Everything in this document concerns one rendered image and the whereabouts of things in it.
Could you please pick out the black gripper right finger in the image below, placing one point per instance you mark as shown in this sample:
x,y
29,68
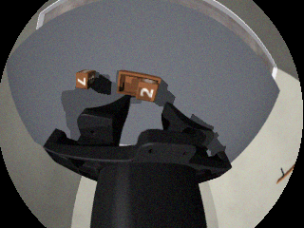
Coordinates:
x,y
172,119

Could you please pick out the orange-brown digit cube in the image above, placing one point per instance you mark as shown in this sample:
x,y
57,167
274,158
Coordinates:
x,y
147,90
85,79

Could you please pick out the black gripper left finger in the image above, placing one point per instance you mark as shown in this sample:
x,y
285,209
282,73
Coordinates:
x,y
103,125

